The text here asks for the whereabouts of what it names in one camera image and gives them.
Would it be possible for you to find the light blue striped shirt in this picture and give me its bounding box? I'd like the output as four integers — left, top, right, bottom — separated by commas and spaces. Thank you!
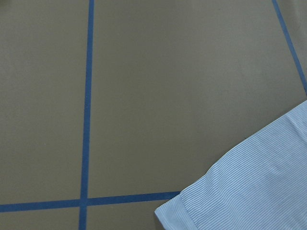
155, 103, 307, 230

